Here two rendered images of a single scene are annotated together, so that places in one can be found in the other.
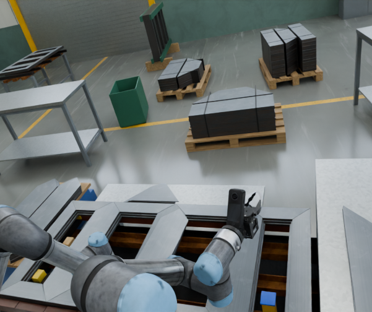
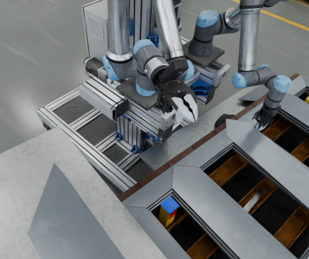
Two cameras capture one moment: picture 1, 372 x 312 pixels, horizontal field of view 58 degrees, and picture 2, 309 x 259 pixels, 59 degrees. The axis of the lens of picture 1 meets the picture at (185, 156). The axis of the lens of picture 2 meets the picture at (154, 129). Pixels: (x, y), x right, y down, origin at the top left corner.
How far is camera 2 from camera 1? 1.21 m
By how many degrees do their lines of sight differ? 79
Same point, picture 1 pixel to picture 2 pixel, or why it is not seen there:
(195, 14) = not seen: outside the picture
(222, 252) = (144, 52)
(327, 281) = (124, 218)
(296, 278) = (171, 249)
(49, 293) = not seen: hidden behind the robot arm
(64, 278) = (292, 106)
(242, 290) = (194, 200)
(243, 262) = (223, 223)
